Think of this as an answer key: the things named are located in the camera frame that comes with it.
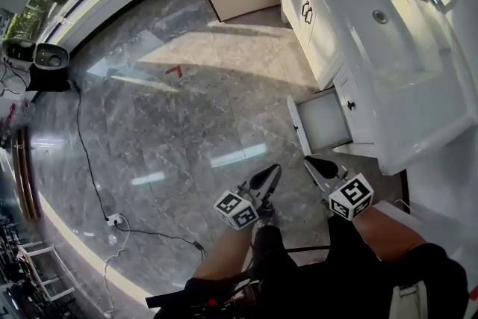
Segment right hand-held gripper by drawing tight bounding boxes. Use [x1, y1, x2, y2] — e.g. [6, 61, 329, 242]
[303, 155, 375, 222]

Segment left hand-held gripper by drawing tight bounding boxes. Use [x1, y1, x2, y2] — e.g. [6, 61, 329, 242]
[213, 164, 282, 231]

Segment white cabinet drawer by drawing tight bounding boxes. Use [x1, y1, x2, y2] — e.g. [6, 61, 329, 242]
[333, 70, 376, 145]
[286, 88, 354, 156]

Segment person's right forearm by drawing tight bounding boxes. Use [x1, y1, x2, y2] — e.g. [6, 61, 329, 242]
[350, 203, 426, 262]

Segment person's left forearm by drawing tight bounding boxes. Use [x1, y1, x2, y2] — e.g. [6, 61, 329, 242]
[192, 223, 258, 281]

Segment person's black trousers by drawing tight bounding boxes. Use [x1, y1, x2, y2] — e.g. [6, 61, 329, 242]
[252, 214, 380, 273]

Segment white vanity cabinet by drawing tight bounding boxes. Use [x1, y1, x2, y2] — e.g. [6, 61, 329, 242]
[268, 0, 478, 176]

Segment person's black shirt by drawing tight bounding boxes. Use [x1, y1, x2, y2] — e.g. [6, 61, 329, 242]
[152, 242, 470, 319]

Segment black waist pack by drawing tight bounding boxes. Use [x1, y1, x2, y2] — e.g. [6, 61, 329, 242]
[145, 272, 262, 319]

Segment white power strip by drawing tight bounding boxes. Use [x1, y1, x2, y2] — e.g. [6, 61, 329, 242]
[104, 211, 124, 228]

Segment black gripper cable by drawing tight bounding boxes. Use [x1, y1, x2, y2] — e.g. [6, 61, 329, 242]
[287, 244, 332, 253]

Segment white shoulder strap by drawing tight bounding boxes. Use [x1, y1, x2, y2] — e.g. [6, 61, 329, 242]
[391, 279, 429, 319]

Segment black power strip cable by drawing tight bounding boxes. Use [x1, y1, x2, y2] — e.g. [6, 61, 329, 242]
[70, 80, 113, 220]

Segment brown wooden rail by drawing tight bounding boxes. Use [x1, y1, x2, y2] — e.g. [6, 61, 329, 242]
[10, 125, 42, 221]

